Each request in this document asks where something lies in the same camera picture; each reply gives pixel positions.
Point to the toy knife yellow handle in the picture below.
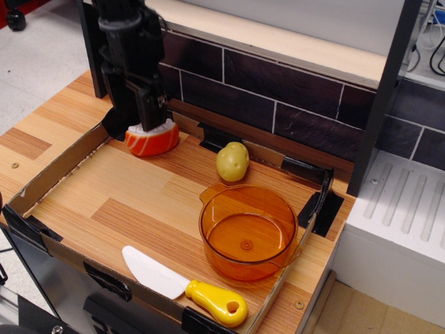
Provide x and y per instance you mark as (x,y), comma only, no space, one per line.
(227,307)

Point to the cardboard fence with black tape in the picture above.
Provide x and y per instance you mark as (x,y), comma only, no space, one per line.
(73,197)

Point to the orange salmon sushi toy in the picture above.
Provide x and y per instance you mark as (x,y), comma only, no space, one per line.
(156,141)

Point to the dark shelf frame with tiles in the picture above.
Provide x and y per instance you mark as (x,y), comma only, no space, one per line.
(345,120)

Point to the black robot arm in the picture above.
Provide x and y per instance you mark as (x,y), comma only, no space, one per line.
(132,53)

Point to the white drainboard sink unit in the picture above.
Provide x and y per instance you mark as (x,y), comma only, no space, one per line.
(392,245)

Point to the black caster wheel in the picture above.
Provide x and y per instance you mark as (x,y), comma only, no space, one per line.
(15,18)

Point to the orange transparent plastic pot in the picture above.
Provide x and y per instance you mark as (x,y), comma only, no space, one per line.
(249,232)

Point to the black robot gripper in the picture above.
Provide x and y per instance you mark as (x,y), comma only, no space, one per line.
(133,50)

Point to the yellow toy potato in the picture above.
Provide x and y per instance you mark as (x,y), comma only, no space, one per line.
(232,162)

